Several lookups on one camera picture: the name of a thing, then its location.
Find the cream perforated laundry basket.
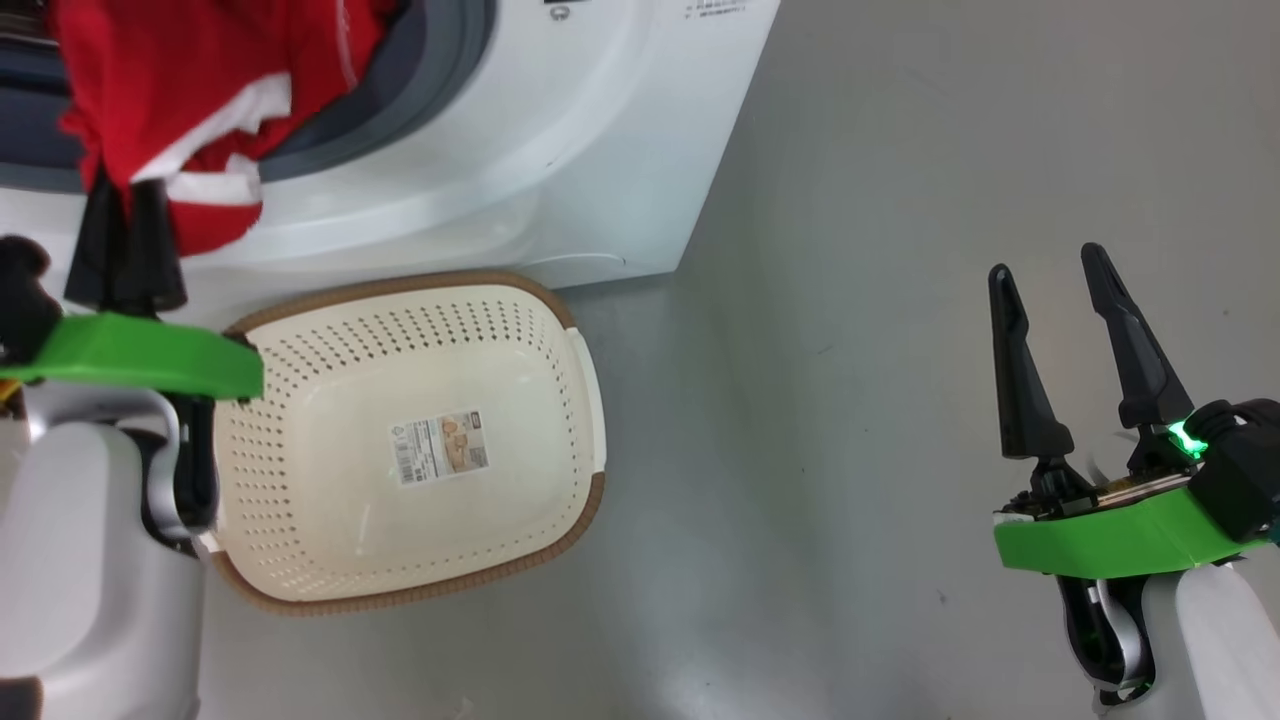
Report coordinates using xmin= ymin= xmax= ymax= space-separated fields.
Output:
xmin=205 ymin=268 xmax=608 ymax=616

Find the white front-load washing machine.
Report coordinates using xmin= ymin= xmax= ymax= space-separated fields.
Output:
xmin=0 ymin=0 xmax=781 ymax=331

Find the red and white garment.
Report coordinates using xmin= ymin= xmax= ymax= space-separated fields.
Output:
xmin=50 ymin=0 xmax=401 ymax=256

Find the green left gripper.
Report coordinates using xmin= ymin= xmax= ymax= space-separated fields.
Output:
xmin=0 ymin=170 xmax=266 ymax=401

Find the round drain filter cover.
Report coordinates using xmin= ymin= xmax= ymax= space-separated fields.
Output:
xmin=540 ymin=252 xmax=629 ymax=273

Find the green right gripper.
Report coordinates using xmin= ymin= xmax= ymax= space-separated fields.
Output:
xmin=988 ymin=242 xmax=1280 ymax=579

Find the paper product label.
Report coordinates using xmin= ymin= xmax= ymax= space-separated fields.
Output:
xmin=388 ymin=408 xmax=493 ymax=487

